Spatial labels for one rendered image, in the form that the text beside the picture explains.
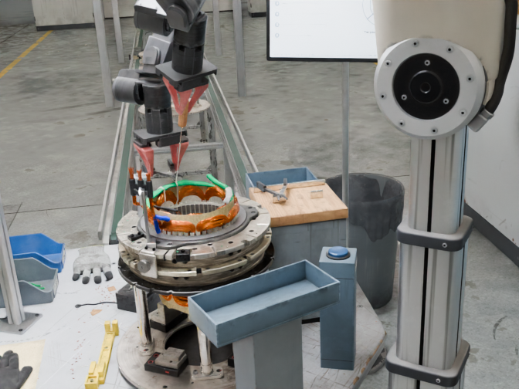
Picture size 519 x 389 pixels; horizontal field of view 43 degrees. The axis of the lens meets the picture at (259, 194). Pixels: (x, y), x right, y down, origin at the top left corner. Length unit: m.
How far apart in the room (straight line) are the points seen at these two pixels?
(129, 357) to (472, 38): 0.97
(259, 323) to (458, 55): 0.53
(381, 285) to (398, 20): 2.25
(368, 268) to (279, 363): 1.86
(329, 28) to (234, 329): 1.40
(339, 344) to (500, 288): 2.10
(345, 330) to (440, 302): 0.30
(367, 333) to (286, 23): 1.17
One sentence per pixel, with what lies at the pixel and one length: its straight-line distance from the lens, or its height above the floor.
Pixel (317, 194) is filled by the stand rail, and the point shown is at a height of 1.08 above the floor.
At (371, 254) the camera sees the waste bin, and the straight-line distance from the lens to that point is 3.01.
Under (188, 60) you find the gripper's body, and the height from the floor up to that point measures 1.44.
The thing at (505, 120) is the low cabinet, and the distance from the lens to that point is 3.62.
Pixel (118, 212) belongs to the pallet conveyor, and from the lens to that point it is 2.38.
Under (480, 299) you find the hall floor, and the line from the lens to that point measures 3.34.
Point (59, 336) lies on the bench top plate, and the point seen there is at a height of 0.78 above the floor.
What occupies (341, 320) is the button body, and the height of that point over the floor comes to 0.90.
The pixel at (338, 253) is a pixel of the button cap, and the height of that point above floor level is 1.04.
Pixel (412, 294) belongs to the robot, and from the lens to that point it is 1.18.
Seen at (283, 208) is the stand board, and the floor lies 1.06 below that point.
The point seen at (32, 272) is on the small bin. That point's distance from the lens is 1.94.
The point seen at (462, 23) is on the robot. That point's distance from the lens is 0.96.
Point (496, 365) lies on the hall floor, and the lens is 2.91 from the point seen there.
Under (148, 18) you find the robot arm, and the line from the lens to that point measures 1.23.
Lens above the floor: 1.64
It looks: 21 degrees down
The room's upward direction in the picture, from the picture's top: 3 degrees counter-clockwise
